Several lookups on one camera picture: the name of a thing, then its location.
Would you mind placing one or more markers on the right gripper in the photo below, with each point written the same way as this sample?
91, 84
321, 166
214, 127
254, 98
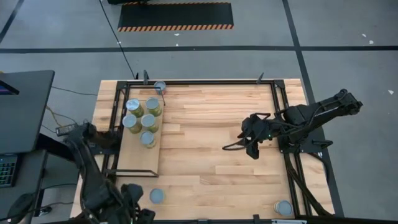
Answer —
261, 129

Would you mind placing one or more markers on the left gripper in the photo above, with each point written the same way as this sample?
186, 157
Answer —
121, 211

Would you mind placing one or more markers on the silver-topped tin can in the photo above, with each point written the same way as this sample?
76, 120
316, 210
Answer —
157, 196

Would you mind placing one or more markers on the spaghetti sauce can red swirl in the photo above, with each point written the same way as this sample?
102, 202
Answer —
147, 137

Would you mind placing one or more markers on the white orange-label tin can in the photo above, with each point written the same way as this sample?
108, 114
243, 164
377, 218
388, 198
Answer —
284, 208

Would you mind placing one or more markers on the green can with pinkish picture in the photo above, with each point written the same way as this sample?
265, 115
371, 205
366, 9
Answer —
129, 120

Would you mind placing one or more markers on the green orange-label tin can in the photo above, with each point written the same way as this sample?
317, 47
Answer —
148, 120

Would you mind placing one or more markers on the green pea-lettered tin can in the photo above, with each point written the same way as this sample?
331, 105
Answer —
152, 103
133, 104

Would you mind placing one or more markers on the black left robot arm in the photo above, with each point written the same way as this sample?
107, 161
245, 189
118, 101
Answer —
93, 186

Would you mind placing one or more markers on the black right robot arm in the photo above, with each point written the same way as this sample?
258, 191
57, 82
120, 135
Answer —
326, 107

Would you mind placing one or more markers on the white edge strip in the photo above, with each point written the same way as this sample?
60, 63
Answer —
289, 222

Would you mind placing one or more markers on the teal and red corn can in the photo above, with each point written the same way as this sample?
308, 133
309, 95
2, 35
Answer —
160, 86

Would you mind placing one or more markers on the black computer mouse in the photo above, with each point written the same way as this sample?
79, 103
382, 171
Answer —
20, 205

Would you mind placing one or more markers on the backlit keyboard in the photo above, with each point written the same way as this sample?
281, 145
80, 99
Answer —
7, 171

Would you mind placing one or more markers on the black desk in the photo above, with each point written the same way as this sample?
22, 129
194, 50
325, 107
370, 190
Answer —
28, 115

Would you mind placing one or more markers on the black mat with hazard stripes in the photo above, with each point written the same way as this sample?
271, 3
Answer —
174, 14

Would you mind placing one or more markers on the laptop screen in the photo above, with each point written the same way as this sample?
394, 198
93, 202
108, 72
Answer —
7, 88

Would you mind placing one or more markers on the wooden shelf with black frame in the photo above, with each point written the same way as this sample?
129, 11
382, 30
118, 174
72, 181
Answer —
140, 158

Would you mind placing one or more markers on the grey metal bracket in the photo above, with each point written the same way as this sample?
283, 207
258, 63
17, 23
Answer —
145, 77
259, 78

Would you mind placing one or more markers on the black frame clamp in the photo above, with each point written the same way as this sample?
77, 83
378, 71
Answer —
256, 219

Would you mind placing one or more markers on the black aluminium table frame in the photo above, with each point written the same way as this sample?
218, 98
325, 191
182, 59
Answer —
202, 82

